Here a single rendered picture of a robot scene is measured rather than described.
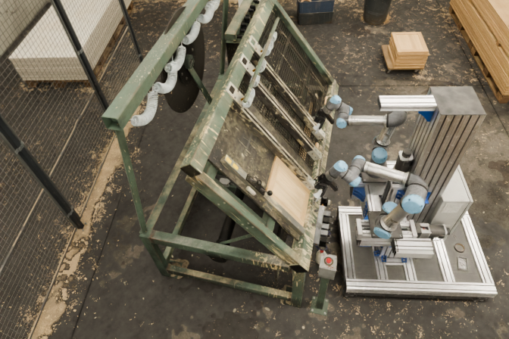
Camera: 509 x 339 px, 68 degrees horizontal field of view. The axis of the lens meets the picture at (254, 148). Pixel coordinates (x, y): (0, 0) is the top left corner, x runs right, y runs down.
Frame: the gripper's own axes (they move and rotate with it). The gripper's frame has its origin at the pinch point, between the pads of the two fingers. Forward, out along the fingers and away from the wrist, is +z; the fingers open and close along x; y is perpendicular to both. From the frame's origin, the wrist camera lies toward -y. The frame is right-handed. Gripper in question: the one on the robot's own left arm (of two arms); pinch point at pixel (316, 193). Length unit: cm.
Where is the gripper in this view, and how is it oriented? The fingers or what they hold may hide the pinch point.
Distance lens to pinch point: 267.6
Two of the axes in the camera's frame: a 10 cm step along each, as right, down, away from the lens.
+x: -0.8, 7.5, -6.6
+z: -4.2, 5.8, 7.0
